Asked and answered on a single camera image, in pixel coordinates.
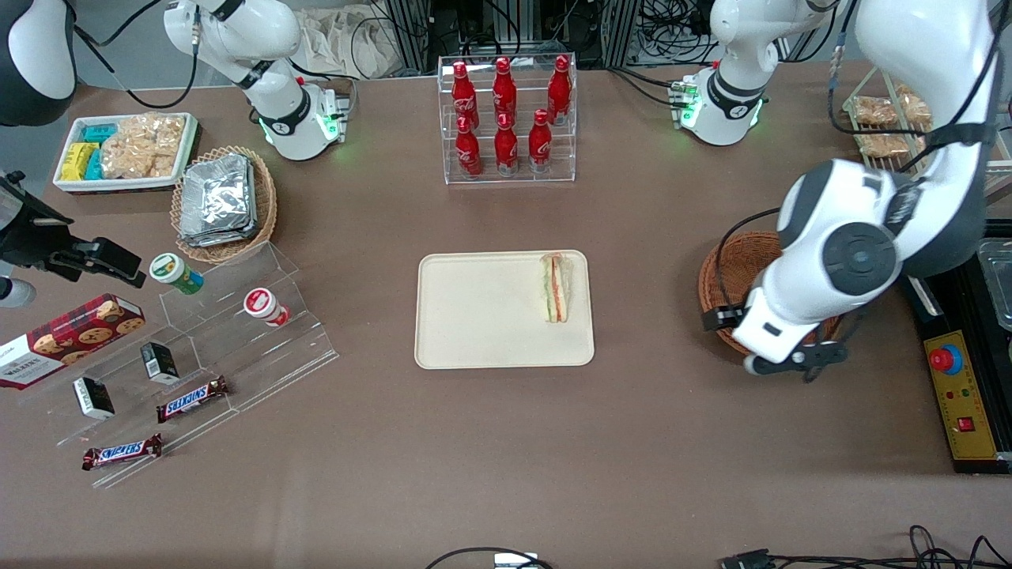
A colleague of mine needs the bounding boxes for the clear bag of rice crackers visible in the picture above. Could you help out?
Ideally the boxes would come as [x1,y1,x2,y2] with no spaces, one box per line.
[100,113,187,179]

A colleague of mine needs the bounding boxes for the red cola bottle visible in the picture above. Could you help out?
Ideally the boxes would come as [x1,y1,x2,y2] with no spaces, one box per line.
[548,55,572,126]
[493,57,517,127]
[455,116,482,179]
[495,113,519,176]
[451,62,480,131]
[528,109,553,173]

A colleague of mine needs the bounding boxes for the wrist black camera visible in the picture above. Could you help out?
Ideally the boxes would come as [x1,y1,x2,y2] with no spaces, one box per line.
[702,305,746,332]
[49,237,148,288]

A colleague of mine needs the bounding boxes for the oval light wicker basket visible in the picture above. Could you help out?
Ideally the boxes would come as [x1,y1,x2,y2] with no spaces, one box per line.
[170,145,278,264]

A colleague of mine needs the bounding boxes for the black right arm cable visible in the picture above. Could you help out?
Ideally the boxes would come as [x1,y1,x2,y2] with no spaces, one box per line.
[73,0,200,110]

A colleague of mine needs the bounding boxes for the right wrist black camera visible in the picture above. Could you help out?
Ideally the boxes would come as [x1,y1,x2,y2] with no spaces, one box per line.
[49,237,148,288]

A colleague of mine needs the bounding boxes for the snickers chocolate bar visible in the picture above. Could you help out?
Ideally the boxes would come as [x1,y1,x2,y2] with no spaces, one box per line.
[156,376,231,424]
[81,433,164,472]

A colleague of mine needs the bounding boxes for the white wire rack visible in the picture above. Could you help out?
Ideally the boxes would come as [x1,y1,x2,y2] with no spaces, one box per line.
[842,67,1012,208]

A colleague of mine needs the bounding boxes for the red lid snack cup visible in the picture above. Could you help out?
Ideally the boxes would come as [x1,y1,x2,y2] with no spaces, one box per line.
[243,288,290,328]

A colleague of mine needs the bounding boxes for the beige plastic tray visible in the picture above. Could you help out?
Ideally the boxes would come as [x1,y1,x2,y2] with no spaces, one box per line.
[414,250,595,370]

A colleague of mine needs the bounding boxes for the clear acrylic bottle rack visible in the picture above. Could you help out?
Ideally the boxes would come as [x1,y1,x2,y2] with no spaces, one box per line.
[437,54,578,186]

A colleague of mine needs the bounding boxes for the small black box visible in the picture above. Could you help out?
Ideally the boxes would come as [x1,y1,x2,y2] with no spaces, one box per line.
[141,341,180,386]
[73,376,116,420]

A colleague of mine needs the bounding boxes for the black cable with white plug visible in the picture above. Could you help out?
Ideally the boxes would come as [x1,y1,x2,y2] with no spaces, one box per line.
[425,547,554,569]

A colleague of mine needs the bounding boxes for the black base cables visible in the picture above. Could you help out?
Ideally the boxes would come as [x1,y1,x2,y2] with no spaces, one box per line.
[607,65,682,107]
[286,57,358,88]

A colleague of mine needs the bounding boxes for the white rectangular snack tray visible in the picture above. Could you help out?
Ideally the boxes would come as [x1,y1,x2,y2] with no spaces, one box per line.
[52,112,200,194]

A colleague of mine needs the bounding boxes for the black right base cables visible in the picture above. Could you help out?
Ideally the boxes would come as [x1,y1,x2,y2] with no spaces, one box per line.
[286,57,358,88]

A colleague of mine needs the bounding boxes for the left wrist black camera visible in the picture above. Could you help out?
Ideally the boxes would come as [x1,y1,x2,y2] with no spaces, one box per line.
[702,305,746,332]

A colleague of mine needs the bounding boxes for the round brown wicker basket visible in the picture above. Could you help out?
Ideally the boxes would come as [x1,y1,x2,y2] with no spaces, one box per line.
[698,231,844,356]

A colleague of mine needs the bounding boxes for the black cables with black plug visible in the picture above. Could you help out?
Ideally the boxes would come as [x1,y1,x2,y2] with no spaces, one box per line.
[718,525,1012,569]

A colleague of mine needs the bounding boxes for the black left base cables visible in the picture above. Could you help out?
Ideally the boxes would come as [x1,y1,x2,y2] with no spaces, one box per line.
[607,65,682,107]

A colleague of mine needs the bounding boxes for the clear bag of fried snacks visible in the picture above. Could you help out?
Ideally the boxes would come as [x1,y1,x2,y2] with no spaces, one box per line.
[858,133,918,159]
[896,83,932,127]
[852,95,898,127]

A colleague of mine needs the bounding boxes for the beige cloth bag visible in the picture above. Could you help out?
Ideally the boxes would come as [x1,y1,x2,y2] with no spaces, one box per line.
[296,6,406,80]

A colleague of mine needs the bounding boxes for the black control box yellow panel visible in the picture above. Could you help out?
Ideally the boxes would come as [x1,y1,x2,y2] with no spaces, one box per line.
[901,237,1012,475]

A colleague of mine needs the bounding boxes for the red tartan cookie box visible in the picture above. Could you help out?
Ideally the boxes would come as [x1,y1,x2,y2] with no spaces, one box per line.
[0,293,147,390]

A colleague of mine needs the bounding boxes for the triangle sandwich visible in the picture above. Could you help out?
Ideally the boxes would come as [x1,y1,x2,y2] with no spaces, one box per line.
[539,252,573,324]

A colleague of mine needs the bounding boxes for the tangled black cable bundle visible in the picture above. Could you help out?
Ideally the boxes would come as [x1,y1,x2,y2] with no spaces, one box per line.
[632,0,722,66]

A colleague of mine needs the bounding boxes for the clear acrylic stepped display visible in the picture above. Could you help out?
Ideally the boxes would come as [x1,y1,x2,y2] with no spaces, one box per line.
[20,241,341,489]

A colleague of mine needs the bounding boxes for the clear plastic container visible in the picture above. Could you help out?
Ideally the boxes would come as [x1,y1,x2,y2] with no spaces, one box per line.
[979,239,1012,331]

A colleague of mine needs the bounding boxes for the yellow snack pack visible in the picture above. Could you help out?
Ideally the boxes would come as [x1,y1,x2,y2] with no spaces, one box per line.
[60,142,100,182]

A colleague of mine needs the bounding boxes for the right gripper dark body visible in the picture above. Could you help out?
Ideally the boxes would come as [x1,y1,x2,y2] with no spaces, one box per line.
[0,171,81,275]

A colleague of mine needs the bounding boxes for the green lid snack cup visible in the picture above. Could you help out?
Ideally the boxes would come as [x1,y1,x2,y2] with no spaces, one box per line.
[149,253,205,296]

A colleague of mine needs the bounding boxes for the silver foil packet stack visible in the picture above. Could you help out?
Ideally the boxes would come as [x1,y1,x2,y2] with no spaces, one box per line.
[179,153,258,248]

